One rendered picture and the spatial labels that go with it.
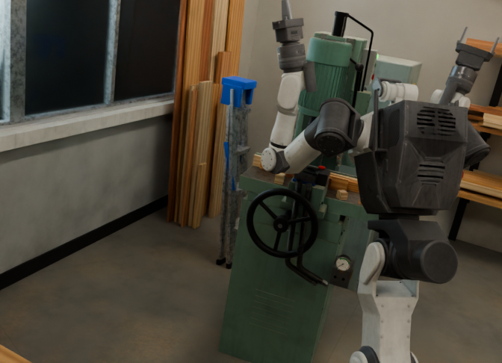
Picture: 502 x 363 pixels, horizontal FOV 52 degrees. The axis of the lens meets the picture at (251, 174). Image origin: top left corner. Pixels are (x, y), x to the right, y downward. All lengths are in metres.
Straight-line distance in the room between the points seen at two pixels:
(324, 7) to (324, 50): 2.49
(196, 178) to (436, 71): 2.08
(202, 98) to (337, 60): 1.58
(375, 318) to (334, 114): 0.62
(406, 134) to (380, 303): 0.51
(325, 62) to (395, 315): 1.02
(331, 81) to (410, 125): 0.74
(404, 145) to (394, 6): 3.09
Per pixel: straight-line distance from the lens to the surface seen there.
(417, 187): 1.48
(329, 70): 2.13
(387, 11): 4.47
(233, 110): 3.03
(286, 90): 1.66
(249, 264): 2.34
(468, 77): 1.95
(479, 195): 4.09
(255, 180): 2.19
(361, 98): 2.37
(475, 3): 4.40
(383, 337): 1.64
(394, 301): 1.64
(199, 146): 3.60
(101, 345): 2.62
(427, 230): 1.52
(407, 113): 1.46
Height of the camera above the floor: 1.61
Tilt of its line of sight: 19 degrees down
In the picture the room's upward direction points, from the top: 9 degrees clockwise
